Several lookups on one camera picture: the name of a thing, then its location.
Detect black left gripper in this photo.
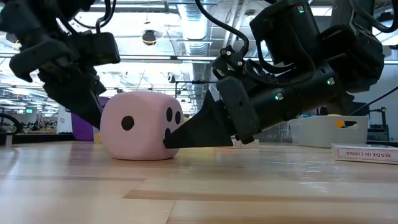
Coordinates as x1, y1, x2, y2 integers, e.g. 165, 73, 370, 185
9, 39, 106, 130

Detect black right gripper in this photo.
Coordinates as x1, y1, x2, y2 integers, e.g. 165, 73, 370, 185
162, 76, 285, 149

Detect pink foam die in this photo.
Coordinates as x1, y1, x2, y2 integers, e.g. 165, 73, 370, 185
99, 91, 185, 161

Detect purple plastic bucket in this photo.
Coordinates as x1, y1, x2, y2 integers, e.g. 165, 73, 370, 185
70, 96, 110, 142

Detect large clear plastic bin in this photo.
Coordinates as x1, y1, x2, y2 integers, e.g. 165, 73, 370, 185
260, 119, 301, 144

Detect LED light bar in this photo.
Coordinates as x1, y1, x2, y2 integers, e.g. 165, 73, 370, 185
119, 54, 398, 65

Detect grey plastic bin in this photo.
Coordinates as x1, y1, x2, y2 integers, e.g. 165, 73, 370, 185
289, 114, 370, 149

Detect pink playing card box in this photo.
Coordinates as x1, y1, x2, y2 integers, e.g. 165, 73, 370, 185
330, 142, 398, 166

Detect black equipment stand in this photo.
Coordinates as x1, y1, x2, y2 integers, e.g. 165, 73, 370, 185
368, 106, 390, 142

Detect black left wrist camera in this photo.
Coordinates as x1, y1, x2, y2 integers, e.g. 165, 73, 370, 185
77, 32, 121, 66

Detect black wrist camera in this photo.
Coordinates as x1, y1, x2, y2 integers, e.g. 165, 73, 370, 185
77, 32, 121, 66
211, 45, 249, 78

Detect black aluminium frame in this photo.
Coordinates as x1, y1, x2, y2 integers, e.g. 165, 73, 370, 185
0, 132, 75, 146

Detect black cable loop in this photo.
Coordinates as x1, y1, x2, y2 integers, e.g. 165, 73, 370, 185
0, 112, 25, 134

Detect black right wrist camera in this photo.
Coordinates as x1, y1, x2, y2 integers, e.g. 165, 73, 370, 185
211, 45, 249, 78

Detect black ceiling camera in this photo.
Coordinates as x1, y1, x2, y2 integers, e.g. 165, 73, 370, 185
141, 29, 159, 47

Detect silver ventilation duct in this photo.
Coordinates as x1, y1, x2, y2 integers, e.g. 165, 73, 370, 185
177, 0, 212, 103

